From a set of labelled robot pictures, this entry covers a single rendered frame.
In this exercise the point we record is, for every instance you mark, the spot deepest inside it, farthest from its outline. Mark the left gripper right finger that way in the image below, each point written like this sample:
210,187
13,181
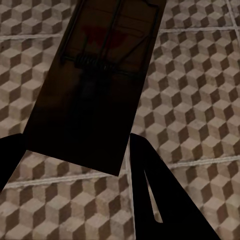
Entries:
181,218

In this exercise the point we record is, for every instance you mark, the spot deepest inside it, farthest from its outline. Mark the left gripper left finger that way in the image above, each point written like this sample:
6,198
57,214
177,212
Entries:
10,155

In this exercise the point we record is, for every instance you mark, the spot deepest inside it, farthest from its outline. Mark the mousetrap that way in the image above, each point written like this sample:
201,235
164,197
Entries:
87,105

